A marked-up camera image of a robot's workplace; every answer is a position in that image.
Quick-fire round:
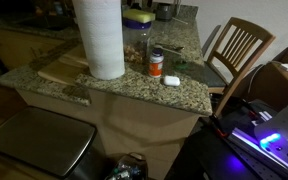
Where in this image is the yellow sponge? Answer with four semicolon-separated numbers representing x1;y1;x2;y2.
122;8;156;24

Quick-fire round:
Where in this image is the clear jar purple lid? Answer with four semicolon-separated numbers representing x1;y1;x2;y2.
121;18;153;65

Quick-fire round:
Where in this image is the white earbuds case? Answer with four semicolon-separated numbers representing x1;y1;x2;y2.
163;75;181;88

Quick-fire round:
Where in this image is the white plastic spoon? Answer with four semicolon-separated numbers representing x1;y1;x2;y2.
153;44;183;56

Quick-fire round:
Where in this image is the metal spoon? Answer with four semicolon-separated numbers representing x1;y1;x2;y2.
163;45;185;52

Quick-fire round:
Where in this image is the white paper towel roll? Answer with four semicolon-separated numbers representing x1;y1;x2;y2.
71;0;126;81

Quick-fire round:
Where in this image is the white thin stick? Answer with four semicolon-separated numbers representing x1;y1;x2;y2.
173;17;189;26

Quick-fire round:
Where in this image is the wooden cutting board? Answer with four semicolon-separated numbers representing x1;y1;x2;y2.
37;43;92;87

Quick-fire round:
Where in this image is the black robot cart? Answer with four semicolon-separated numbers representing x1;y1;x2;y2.
165;126;255;180

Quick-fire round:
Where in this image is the wooden chair grey seat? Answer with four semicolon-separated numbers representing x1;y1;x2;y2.
202;17;277;118

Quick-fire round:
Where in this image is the stainless steel trash can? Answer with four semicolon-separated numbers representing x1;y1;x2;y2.
0;105;98;180

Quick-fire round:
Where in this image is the aluminium robot mounting base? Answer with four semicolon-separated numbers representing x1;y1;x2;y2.
223;128;288;180

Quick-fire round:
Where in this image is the brown cardboard box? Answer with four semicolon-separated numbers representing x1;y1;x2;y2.
247;44;288;113

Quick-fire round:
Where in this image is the white charger cable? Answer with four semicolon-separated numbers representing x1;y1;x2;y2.
248;60;288;96

